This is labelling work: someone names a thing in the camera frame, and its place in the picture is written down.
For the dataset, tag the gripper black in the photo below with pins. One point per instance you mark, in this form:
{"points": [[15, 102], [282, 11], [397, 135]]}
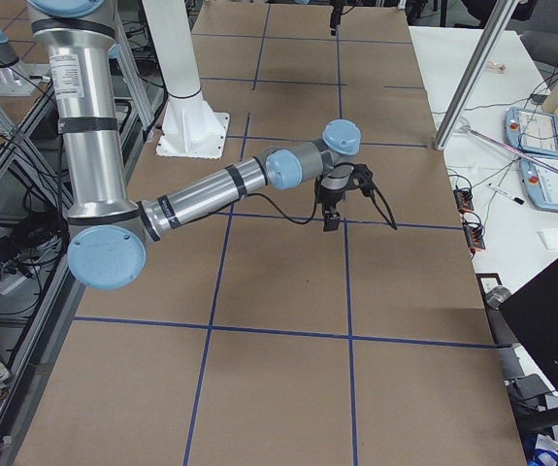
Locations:
{"points": [[329, 201], [334, 18]]}

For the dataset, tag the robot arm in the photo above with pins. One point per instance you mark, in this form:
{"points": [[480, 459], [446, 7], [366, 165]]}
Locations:
{"points": [[108, 230]]}

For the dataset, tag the far orange connector block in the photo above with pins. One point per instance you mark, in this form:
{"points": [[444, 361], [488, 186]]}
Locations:
{"points": [[464, 200]]}

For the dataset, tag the orange connector block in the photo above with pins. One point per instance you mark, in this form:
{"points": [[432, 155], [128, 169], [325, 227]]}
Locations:
{"points": [[474, 234], [464, 200]]}

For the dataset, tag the near orange connector block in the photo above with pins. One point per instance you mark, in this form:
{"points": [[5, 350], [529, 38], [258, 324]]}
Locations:
{"points": [[474, 234]]}

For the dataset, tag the silver metal cylinder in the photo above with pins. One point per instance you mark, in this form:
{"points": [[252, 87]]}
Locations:
{"points": [[496, 296]]}

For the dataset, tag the black marker pen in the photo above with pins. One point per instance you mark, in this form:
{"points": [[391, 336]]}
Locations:
{"points": [[502, 192]]}

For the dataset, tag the near teach pendant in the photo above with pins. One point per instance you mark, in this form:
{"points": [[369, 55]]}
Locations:
{"points": [[541, 185]]}

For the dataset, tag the teach pendant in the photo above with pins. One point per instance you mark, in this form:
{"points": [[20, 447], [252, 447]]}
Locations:
{"points": [[541, 185], [532, 131]]}

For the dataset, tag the metal rod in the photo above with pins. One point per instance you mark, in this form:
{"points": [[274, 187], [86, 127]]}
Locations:
{"points": [[467, 129]]}

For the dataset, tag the far teach pendant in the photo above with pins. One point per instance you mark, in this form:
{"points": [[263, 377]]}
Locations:
{"points": [[532, 131]]}

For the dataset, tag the white power strip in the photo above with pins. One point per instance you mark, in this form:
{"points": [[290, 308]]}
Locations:
{"points": [[11, 281]]}

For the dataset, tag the aluminium frame post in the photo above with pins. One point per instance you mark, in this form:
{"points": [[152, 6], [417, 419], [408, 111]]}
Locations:
{"points": [[491, 33]]}

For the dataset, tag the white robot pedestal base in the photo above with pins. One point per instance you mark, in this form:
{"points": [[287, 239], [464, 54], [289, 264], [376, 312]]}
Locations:
{"points": [[190, 128]]}

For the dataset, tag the aluminium table frame rail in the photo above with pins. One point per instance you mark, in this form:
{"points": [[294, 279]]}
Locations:
{"points": [[35, 316]]}

